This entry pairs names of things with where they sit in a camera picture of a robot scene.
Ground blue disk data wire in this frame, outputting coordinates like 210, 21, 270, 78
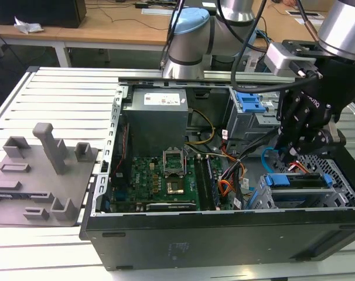
260, 147, 281, 176

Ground black open PC case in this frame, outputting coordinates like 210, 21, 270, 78
79, 76, 355, 272

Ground black looping gripper cable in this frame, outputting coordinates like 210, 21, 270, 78
217, 0, 323, 93

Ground black graphics card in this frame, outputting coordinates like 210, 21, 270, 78
146, 201, 197, 211

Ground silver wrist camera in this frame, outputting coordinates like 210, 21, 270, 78
264, 42, 318, 78

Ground thin red wire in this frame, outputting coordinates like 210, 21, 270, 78
112, 122, 129, 177

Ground silver drive cage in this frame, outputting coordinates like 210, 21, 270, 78
226, 86, 284, 150

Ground CPU socket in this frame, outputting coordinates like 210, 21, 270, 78
165, 179, 186, 196

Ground red orange disk power wire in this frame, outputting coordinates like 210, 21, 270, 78
287, 162, 310, 174

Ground orange black wire bundle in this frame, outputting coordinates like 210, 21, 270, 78
217, 148, 246, 200

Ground yellow black power wire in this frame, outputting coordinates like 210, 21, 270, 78
185, 108, 216, 146

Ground silver disk bay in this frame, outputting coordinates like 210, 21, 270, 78
247, 152, 355, 210

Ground grey parts rack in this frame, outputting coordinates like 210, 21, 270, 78
0, 122, 100, 228

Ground crumpled white paper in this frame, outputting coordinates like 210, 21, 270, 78
13, 16, 45, 35

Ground hard disk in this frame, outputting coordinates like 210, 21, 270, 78
264, 172, 332, 190

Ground green motherboard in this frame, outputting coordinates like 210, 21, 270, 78
130, 155, 234, 211

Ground black box on desk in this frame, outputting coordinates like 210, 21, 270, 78
0, 0, 87, 29

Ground blue cable behind arm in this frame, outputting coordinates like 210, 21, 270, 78
255, 28, 274, 53

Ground blue drive carrier handle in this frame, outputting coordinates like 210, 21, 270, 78
235, 91, 266, 114

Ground metal socket cover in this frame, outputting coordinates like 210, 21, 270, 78
162, 148, 186, 178

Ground grey power supply unit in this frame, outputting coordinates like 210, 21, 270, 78
127, 88, 189, 159

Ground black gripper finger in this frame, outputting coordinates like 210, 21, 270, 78
293, 122, 347, 160
276, 89, 312, 163

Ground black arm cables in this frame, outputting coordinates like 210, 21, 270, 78
159, 0, 186, 71

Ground wooden desk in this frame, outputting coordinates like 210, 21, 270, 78
0, 0, 336, 61

